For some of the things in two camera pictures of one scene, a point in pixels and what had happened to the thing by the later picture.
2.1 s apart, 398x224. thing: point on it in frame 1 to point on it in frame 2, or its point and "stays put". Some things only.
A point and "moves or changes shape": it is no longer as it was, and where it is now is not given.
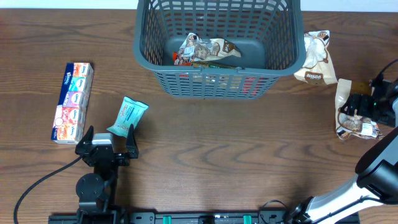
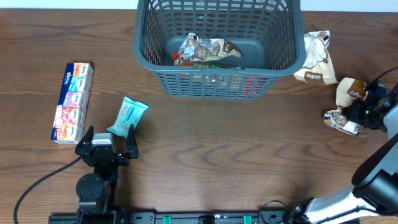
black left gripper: (124, 158) stays put
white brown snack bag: (194, 48) stays put
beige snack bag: (349, 126) moves or changes shape
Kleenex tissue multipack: (71, 114) stays put
